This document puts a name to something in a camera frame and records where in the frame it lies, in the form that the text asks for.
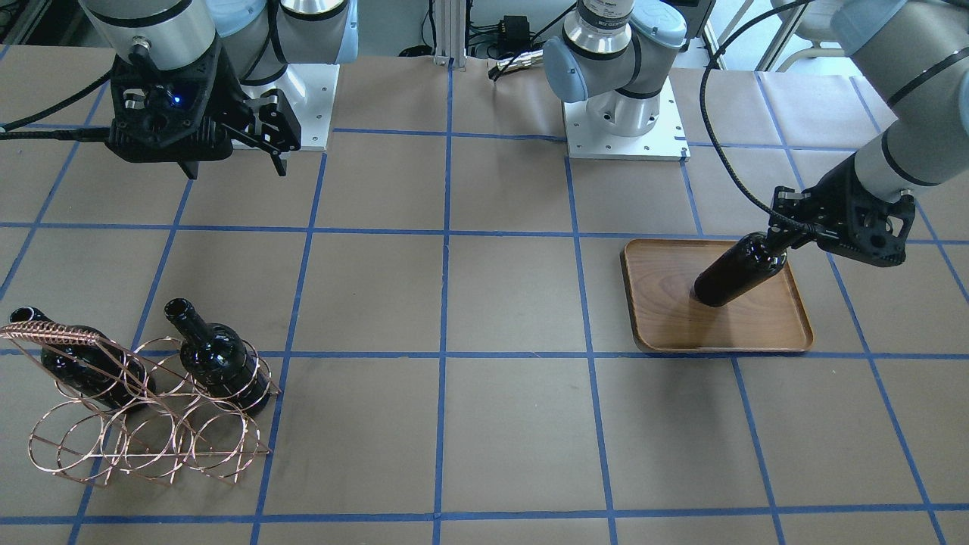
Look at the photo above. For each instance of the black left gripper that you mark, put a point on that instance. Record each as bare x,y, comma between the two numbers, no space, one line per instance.
839,191

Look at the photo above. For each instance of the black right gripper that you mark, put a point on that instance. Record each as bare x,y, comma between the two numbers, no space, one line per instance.
229,97

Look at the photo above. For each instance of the dark wine bottle carried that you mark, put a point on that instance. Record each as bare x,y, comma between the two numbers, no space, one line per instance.
745,265

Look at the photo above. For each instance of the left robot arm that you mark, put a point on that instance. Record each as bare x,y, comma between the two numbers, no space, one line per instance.
913,54

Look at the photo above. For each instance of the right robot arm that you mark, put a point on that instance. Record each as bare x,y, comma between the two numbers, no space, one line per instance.
261,38

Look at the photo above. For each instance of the wooden tray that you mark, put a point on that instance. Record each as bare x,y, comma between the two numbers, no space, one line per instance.
665,316

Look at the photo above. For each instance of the dark wine bottle in basket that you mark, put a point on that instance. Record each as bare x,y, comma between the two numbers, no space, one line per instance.
217,359

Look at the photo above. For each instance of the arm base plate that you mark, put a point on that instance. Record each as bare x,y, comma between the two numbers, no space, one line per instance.
310,90
624,121

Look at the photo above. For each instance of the copper wire wine basket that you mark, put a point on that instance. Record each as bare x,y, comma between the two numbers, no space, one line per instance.
170,426

